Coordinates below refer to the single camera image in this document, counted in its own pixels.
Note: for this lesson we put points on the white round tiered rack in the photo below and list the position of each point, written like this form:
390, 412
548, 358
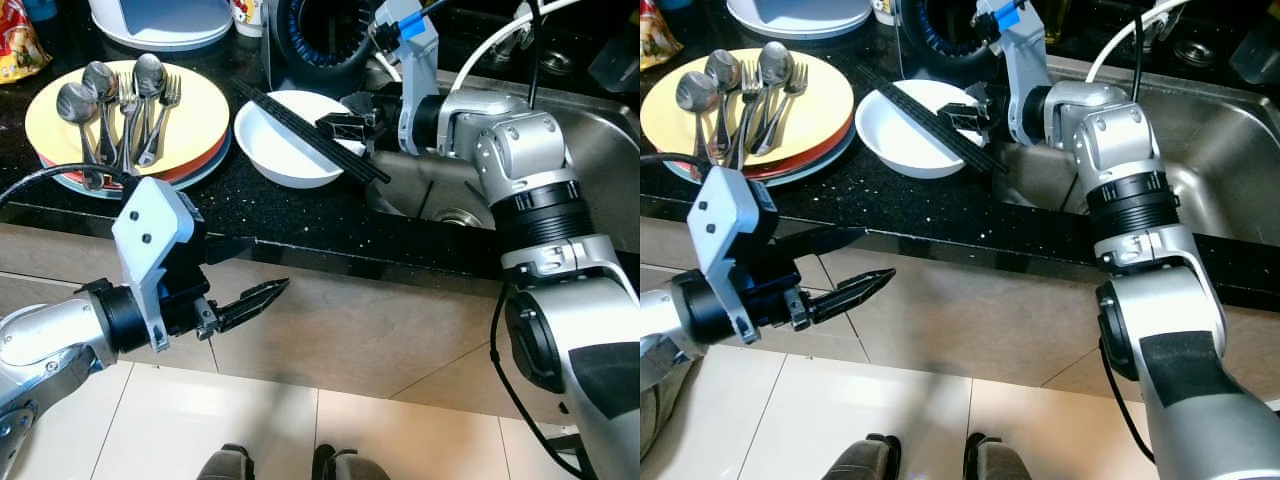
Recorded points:
160, 25
800, 18

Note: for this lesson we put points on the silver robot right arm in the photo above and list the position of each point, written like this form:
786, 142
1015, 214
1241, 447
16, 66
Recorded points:
520, 140
1120, 140

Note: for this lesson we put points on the white bowl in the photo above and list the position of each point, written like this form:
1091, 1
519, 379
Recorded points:
900, 145
275, 150

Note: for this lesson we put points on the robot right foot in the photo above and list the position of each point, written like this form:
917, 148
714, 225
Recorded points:
350, 468
1000, 462

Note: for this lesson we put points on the yellow floral round plate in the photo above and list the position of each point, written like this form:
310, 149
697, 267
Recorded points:
200, 120
825, 110

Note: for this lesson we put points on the white cartoon print mug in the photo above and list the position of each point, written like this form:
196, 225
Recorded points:
884, 10
247, 18

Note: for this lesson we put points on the blue tape strip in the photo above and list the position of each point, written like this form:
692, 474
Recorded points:
405, 22
1008, 12

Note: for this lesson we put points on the stainless steel sink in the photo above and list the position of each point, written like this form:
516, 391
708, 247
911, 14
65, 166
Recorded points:
1230, 150
600, 150

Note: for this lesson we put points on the metal sink drain strainer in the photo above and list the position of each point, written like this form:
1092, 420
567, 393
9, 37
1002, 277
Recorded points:
458, 217

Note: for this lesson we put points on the chrome sink faucet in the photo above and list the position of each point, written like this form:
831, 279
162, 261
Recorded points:
1160, 28
515, 35

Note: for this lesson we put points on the dark grey round drum holder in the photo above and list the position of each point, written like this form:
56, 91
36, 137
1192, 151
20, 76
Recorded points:
915, 40
280, 50

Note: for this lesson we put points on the pink round plate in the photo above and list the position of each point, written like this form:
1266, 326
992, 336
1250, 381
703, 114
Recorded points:
200, 170
810, 168

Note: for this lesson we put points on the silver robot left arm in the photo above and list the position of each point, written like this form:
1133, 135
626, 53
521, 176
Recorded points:
705, 310
50, 340

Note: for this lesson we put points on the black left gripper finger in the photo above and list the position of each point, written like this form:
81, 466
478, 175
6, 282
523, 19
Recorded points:
225, 250
850, 292
250, 300
815, 245

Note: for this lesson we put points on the yellow red snack bag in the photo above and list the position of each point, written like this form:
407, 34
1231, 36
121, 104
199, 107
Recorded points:
658, 35
20, 45

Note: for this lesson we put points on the blue round plate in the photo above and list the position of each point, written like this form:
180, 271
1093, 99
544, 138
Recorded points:
215, 170
840, 160

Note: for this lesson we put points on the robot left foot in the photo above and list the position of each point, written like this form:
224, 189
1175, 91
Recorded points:
225, 465
860, 460

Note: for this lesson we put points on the yellow labelled oil bottle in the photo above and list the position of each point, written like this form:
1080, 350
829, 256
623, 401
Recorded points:
1046, 20

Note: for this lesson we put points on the stainless steel fork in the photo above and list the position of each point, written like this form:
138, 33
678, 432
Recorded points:
750, 85
795, 80
170, 92
127, 95

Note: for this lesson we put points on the grey cabinet door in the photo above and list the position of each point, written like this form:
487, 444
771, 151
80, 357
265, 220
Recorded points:
350, 320
980, 310

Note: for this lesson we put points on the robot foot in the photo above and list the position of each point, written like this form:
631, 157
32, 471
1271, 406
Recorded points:
1000, 462
225, 465
860, 460
350, 468

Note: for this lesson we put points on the tall grey drawer front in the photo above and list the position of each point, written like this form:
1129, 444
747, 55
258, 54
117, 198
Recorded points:
50, 250
660, 245

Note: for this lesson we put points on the green woven sack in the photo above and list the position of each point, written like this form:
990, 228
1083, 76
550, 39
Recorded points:
665, 415

